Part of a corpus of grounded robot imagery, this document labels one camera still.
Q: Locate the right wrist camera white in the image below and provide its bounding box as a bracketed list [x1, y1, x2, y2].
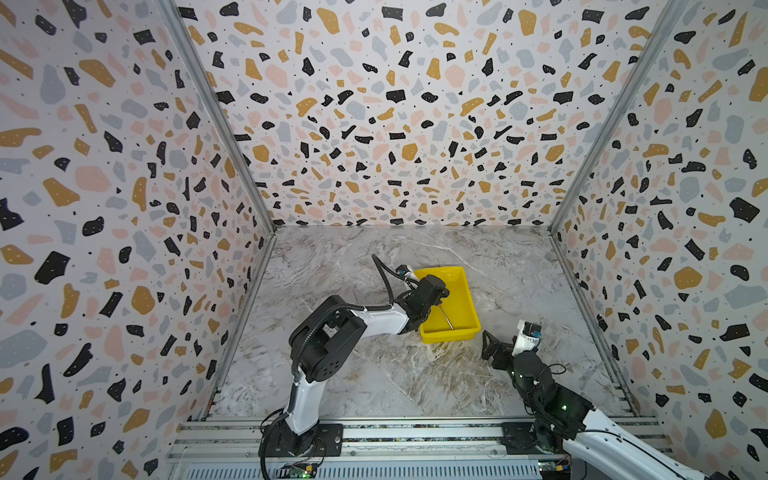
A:
[512, 320, 541, 356]

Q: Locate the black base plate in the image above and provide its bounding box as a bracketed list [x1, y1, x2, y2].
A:
[259, 421, 344, 458]
[500, 420, 564, 455]

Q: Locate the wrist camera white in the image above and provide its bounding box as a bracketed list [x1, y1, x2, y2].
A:
[512, 320, 541, 356]
[395, 264, 419, 283]

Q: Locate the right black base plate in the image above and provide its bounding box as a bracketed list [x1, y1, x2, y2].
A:
[500, 420, 564, 455]

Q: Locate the orange black handled screwdriver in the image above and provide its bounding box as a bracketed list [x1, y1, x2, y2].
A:
[439, 305, 455, 331]

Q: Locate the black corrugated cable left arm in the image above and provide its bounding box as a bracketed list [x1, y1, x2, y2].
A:
[257, 253, 415, 480]

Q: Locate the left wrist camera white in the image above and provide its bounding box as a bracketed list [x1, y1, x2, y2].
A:
[395, 264, 419, 283]

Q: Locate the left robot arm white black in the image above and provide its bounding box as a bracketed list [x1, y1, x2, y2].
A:
[281, 275, 449, 437]

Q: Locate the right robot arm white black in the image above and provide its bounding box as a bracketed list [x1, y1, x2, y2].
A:
[481, 321, 728, 479]

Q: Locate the yellow plastic bin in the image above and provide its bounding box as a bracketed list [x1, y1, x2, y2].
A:
[415, 266, 482, 344]

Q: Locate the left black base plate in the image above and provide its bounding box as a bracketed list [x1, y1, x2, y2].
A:
[259, 421, 344, 458]

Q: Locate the aluminium mounting rail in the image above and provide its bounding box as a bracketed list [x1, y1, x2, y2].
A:
[164, 416, 676, 466]

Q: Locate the white perforated cable duct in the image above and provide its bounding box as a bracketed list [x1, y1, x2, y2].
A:
[168, 460, 542, 479]

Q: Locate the green circuit board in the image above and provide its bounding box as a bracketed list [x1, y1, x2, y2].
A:
[277, 463, 318, 479]

